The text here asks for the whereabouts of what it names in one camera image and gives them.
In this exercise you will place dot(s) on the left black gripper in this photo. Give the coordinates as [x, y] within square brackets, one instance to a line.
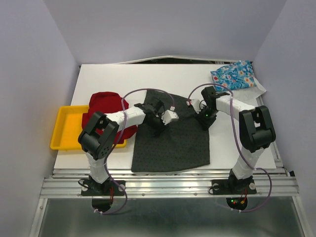
[158, 131]

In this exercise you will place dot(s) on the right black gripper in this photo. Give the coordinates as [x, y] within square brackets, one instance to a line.
[206, 123]

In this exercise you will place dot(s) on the dark grey dotted skirt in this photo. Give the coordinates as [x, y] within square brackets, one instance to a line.
[181, 146]

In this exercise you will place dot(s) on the red skirt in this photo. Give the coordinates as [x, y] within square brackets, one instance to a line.
[107, 102]

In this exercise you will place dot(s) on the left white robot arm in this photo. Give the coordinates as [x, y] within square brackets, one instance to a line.
[103, 131]

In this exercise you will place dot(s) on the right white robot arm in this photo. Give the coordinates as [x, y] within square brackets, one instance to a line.
[253, 134]

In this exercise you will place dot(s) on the white paper sheet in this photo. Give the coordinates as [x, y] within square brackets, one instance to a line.
[251, 93]

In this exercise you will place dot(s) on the blue floral skirt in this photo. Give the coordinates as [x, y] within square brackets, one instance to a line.
[234, 76]

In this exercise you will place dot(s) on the yellow plastic tray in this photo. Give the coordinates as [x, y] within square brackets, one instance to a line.
[68, 128]

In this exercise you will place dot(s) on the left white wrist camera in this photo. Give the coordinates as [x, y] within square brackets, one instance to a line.
[169, 116]

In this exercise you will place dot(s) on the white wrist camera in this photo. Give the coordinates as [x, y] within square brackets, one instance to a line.
[196, 104]
[169, 116]

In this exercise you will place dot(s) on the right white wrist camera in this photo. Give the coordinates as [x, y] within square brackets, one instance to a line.
[196, 104]

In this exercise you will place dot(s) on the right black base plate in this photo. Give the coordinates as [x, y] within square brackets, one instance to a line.
[237, 190]

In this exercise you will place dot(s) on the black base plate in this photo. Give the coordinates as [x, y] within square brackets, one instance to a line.
[237, 190]
[102, 194]

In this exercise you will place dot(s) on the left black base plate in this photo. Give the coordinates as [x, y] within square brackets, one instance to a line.
[102, 194]

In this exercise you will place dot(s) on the aluminium mounting rail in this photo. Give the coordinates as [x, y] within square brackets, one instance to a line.
[194, 183]

